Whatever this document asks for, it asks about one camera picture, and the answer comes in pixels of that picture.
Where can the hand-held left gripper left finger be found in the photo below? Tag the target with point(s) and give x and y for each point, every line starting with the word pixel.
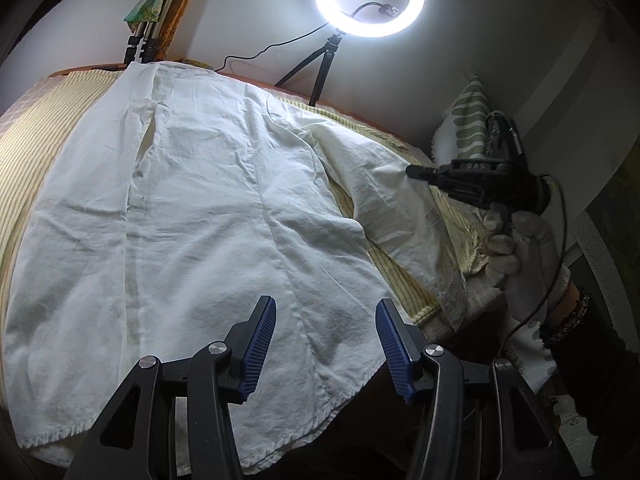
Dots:
pixel 261 332

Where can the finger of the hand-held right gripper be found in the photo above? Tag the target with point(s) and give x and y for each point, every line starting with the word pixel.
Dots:
pixel 425 173

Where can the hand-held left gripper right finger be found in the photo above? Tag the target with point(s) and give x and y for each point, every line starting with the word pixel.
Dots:
pixel 391 340

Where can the white cotton shirt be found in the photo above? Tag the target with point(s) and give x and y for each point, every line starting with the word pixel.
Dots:
pixel 200 210

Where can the person's right forearm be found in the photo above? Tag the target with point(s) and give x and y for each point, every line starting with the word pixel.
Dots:
pixel 595 360

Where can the person's right hand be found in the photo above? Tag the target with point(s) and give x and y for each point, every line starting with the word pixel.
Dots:
pixel 530 260

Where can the green leaf print pillow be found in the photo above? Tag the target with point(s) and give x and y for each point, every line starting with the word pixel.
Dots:
pixel 470 120

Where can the beige checked blanket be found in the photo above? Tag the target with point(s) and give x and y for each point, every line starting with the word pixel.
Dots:
pixel 482 292

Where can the white green patterned cloth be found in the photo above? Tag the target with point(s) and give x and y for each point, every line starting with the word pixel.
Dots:
pixel 535 360

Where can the black mini tripod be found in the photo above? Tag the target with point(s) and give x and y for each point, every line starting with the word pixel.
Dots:
pixel 327 60

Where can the black gooseneck phone holder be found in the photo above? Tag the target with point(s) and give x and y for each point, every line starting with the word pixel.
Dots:
pixel 370 5

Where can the orange woven cloth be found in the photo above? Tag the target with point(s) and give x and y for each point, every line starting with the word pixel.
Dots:
pixel 185 0

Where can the yellow striped blanket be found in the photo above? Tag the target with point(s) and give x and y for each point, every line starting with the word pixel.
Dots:
pixel 30 135

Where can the folded metal stand poles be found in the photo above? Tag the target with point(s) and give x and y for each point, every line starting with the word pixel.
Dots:
pixel 145 45

